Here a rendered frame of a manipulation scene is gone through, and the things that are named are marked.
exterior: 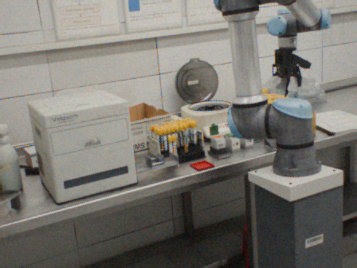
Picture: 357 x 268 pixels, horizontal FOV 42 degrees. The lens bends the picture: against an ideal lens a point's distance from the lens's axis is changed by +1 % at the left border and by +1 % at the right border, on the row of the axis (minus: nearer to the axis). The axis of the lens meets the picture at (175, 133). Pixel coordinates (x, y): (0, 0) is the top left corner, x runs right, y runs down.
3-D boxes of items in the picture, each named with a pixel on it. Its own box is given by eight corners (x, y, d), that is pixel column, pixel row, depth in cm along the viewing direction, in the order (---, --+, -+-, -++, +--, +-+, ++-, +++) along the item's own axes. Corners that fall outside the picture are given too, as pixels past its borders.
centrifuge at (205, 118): (200, 143, 198) (198, 116, 195) (178, 128, 226) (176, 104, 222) (251, 135, 205) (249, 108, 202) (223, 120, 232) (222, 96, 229)
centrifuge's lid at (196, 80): (174, 60, 218) (169, 61, 226) (180, 112, 222) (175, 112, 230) (216, 55, 224) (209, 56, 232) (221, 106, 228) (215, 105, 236)
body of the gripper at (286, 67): (272, 77, 193) (271, 49, 190) (288, 75, 197) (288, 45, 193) (284, 80, 186) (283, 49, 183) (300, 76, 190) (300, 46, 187)
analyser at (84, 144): (57, 205, 149) (41, 115, 141) (40, 179, 173) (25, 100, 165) (145, 182, 162) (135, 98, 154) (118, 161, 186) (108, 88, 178)
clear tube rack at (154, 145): (159, 159, 184) (158, 142, 182) (149, 153, 193) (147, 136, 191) (204, 148, 192) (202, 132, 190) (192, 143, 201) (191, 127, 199)
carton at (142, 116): (121, 159, 188) (116, 123, 184) (99, 143, 213) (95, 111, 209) (175, 146, 198) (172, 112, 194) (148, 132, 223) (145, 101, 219)
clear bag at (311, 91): (292, 106, 248) (292, 80, 245) (284, 100, 265) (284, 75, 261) (331, 102, 248) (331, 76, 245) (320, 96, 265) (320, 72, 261)
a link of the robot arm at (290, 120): (308, 145, 141) (306, 101, 138) (265, 144, 148) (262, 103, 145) (318, 135, 151) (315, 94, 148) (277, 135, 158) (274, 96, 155)
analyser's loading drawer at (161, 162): (127, 179, 160) (125, 166, 158) (119, 174, 166) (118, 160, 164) (179, 166, 168) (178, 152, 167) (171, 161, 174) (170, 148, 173)
